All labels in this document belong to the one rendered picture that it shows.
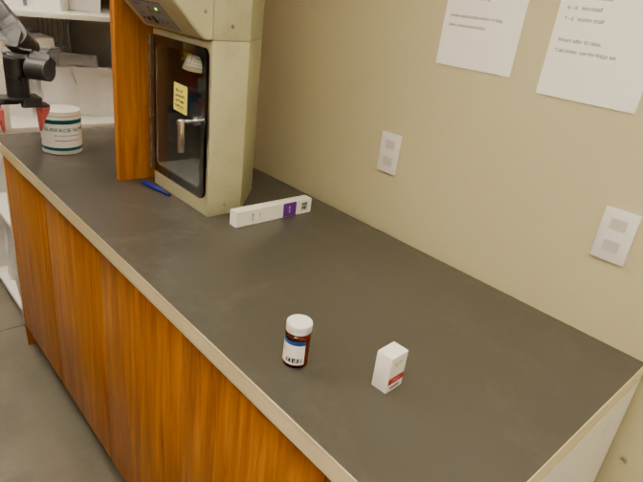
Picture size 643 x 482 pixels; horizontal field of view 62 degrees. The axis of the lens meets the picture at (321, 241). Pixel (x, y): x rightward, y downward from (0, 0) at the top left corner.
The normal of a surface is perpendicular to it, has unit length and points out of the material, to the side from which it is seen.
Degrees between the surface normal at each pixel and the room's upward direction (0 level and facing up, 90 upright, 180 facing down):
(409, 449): 0
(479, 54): 90
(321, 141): 90
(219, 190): 90
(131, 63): 90
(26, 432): 0
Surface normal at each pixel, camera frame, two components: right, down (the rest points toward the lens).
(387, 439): 0.12, -0.90
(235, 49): 0.66, 0.38
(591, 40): -0.74, 0.20
